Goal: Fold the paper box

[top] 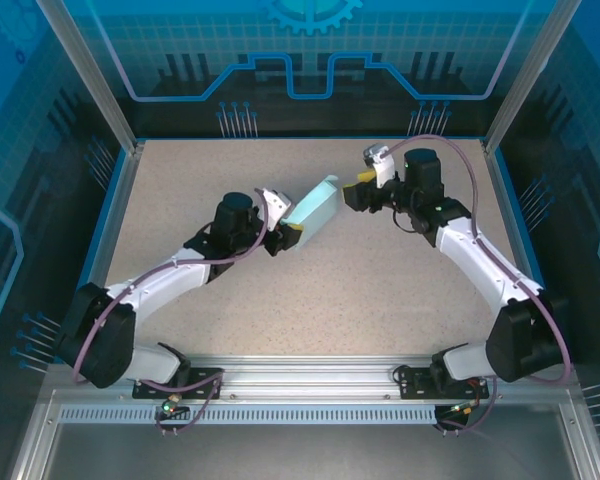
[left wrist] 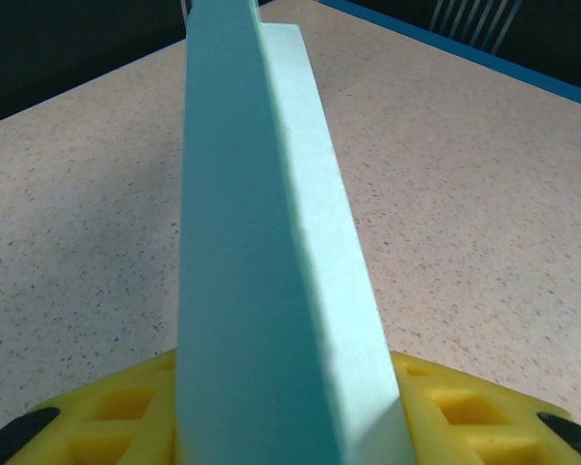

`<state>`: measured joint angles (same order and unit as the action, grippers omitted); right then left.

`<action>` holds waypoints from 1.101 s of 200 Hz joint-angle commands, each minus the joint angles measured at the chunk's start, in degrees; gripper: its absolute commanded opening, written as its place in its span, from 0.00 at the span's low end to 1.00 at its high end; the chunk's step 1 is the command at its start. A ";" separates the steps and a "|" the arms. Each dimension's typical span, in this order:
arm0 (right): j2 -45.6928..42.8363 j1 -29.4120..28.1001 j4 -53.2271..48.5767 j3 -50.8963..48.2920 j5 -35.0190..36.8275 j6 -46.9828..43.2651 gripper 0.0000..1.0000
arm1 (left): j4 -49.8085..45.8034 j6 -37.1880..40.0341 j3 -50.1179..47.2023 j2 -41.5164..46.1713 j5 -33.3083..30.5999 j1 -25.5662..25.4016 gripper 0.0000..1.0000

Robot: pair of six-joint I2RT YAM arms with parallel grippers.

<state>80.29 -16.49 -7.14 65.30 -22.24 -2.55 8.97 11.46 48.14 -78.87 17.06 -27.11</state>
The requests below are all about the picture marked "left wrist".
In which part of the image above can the light blue paper box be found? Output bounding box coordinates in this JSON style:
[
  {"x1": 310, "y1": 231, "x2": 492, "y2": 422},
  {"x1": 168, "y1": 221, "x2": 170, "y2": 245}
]
[{"x1": 173, "y1": 0, "x2": 417, "y2": 465}]

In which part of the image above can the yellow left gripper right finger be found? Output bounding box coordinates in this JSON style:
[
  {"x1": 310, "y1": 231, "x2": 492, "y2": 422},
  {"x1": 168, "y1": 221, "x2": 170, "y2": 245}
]
[{"x1": 389, "y1": 351, "x2": 581, "y2": 465}]

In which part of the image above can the blue table border strip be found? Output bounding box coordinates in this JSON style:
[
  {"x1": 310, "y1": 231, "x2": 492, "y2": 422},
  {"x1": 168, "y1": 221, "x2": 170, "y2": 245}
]
[{"x1": 319, "y1": 0, "x2": 581, "y2": 112}]

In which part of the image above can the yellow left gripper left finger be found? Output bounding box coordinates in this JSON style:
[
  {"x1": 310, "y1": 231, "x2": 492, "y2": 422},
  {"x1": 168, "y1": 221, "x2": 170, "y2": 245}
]
[{"x1": 0, "y1": 349, "x2": 180, "y2": 465}]

